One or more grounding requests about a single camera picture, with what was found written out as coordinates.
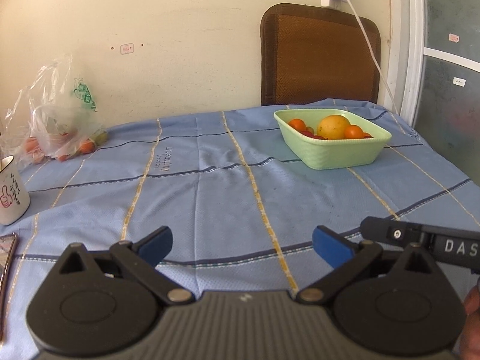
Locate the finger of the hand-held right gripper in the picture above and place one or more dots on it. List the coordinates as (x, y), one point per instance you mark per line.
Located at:
(390, 232)

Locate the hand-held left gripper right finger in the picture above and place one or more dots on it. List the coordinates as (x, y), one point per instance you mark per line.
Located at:
(332, 247)

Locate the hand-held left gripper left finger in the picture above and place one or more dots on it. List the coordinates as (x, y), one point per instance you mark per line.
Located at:
(157, 245)

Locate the light green plastic basket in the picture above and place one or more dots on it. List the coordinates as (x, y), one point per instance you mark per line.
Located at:
(337, 154)

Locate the large yellow grapefruit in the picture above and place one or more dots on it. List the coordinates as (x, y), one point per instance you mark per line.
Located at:
(333, 127)

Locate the person's right hand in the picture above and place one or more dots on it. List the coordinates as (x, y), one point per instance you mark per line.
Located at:
(473, 318)

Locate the blue striped tablecloth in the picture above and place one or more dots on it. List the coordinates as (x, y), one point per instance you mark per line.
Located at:
(210, 202)

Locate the small orange bagged tomato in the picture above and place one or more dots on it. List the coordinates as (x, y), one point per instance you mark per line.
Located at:
(87, 145)

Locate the small green bagged tomato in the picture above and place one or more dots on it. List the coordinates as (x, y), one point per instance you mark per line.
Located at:
(100, 137)

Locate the white framed glass door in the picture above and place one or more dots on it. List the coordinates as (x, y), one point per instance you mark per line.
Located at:
(446, 93)

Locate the smartphone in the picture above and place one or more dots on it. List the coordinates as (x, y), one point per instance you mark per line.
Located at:
(7, 251)

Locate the white enamel mug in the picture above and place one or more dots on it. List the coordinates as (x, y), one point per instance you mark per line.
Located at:
(13, 195)

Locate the small red bagged tomato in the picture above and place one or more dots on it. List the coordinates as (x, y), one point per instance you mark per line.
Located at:
(32, 145)

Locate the clear plastic bag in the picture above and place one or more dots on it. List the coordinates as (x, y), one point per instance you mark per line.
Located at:
(56, 120)

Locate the small door sticker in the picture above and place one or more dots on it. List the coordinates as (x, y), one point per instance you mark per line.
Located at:
(454, 38)
(459, 81)

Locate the brown chair back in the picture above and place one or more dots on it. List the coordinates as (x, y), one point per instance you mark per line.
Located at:
(318, 56)

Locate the small wall sticker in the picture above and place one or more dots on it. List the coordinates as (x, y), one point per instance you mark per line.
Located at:
(126, 48)

